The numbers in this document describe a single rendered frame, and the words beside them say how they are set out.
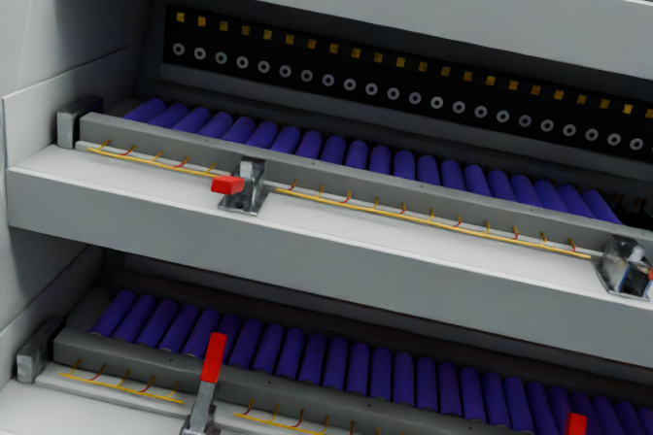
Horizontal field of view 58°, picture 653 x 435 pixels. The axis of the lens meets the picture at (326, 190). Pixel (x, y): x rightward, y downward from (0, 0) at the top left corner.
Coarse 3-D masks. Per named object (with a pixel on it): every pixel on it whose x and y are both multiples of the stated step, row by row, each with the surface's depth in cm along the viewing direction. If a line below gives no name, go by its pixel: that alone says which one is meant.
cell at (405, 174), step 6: (396, 156) 51; (402, 156) 50; (408, 156) 50; (396, 162) 49; (402, 162) 49; (408, 162) 49; (414, 162) 50; (396, 168) 48; (402, 168) 47; (408, 168) 47; (414, 168) 49; (396, 174) 47; (402, 174) 46; (408, 174) 46; (414, 174) 47; (414, 180) 46
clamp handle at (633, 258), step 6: (630, 252) 39; (636, 252) 39; (642, 252) 39; (630, 258) 39; (636, 258) 39; (630, 264) 39; (636, 264) 38; (642, 264) 38; (642, 270) 37; (648, 270) 36
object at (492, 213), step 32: (96, 128) 44; (128, 128) 44; (160, 128) 45; (192, 160) 44; (224, 160) 44; (288, 160) 43; (320, 160) 45; (288, 192) 42; (320, 192) 42; (352, 192) 43; (384, 192) 43; (416, 192) 43; (448, 192) 43; (480, 224) 43; (512, 224) 43; (544, 224) 43; (576, 224) 42; (608, 224) 43
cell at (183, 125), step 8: (192, 112) 51; (200, 112) 51; (208, 112) 52; (184, 120) 48; (192, 120) 49; (200, 120) 50; (208, 120) 52; (176, 128) 46; (184, 128) 47; (192, 128) 48; (200, 128) 50
